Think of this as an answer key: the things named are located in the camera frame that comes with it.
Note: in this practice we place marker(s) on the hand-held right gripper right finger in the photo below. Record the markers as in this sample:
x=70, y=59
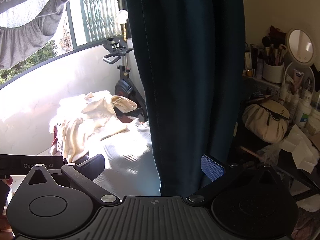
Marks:
x=212, y=168

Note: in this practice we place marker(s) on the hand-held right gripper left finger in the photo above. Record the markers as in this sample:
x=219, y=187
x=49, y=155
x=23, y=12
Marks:
x=96, y=163

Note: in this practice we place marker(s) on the red knit sweater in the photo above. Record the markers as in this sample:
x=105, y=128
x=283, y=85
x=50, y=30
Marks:
x=56, y=135

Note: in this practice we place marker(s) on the person's left hand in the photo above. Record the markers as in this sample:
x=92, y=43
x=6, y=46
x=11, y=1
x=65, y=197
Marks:
x=5, y=180

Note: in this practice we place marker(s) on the white knit sweater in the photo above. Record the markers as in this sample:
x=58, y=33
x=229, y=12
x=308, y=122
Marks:
x=130, y=155

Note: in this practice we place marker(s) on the cream garment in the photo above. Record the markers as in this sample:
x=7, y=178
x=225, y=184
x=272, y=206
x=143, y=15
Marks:
x=100, y=112

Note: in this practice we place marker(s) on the clear plastic bag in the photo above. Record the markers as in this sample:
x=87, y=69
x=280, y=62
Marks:
x=270, y=152

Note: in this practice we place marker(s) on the black exercise bike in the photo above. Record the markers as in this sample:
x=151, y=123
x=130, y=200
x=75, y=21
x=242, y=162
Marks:
x=122, y=87

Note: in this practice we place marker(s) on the black dressing table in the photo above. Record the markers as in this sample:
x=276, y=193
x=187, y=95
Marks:
x=296, y=177

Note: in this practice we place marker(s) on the white crumpled paper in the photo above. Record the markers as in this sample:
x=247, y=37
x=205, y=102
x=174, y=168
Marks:
x=300, y=150

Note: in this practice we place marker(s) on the dark teal curtain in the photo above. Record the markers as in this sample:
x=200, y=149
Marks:
x=187, y=80

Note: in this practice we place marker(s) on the white bottle with green label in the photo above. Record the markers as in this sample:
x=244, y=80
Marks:
x=302, y=115

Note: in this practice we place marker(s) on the white jar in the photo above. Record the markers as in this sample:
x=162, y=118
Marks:
x=314, y=123

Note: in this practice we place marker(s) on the white brush holder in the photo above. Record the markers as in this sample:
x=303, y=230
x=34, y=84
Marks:
x=273, y=73

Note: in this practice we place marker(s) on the row of cosmetic bottles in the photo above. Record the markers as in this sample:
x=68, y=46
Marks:
x=255, y=62

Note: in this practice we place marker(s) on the pink tube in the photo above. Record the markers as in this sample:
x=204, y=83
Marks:
x=298, y=78

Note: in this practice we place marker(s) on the grey fitted sheet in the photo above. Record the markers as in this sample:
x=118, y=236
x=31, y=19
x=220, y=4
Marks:
x=25, y=35

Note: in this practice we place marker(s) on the bunch of makeup brushes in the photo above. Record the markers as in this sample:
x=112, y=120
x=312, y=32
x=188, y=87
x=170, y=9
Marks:
x=272, y=52

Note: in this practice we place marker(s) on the white globe lamp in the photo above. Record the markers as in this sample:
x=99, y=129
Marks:
x=122, y=16

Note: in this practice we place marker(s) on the dark red cloth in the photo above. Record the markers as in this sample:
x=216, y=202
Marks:
x=277, y=32

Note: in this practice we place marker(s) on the round vanity mirror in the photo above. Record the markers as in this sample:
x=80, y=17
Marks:
x=300, y=43

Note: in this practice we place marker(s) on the window with metal grille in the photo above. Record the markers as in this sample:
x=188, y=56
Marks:
x=100, y=10

